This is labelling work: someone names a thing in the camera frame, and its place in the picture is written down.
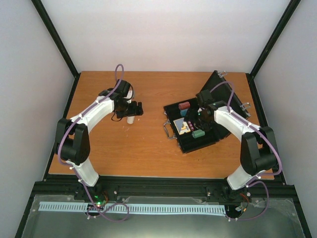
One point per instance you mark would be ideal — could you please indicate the black aluminium frame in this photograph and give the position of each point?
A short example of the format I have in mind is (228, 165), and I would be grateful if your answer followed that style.
(167, 187)

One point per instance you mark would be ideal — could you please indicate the blue poker chip stack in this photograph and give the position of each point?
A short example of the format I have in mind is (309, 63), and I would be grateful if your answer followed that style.
(183, 112)

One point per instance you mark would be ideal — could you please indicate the black poker set case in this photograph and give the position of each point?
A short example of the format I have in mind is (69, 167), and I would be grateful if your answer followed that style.
(212, 95)

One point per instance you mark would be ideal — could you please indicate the white slotted cable duct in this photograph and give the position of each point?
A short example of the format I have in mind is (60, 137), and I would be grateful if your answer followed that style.
(135, 209)

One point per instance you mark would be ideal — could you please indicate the right controller circuit board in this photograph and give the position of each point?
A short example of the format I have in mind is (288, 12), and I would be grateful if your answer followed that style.
(243, 205)

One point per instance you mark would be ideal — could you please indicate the controller circuit board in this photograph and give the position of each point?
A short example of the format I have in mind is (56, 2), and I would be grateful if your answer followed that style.
(101, 202)
(243, 205)

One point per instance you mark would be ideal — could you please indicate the red poker chip stack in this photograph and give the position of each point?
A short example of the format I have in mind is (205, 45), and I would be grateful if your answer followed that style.
(184, 105)

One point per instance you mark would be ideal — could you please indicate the playing card deck box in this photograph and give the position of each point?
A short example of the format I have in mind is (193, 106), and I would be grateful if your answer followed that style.
(181, 126)

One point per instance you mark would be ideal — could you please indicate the green poker chip stack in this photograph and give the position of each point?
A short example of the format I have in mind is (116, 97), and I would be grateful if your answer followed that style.
(198, 133)

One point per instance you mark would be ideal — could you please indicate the white poker chip stack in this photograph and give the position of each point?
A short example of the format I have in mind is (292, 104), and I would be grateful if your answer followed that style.
(130, 120)

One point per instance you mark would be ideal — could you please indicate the left controller circuit board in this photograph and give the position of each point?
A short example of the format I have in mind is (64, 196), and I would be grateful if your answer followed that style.
(101, 202)

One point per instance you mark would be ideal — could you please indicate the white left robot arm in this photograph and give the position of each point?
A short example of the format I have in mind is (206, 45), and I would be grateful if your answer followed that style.
(72, 143)

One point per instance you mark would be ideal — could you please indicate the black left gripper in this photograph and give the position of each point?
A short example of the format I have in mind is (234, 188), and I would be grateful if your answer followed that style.
(133, 112)

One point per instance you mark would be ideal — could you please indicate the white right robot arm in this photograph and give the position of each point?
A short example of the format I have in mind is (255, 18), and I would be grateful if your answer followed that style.
(258, 152)

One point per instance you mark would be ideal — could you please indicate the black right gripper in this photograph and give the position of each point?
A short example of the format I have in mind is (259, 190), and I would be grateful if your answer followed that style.
(190, 116)

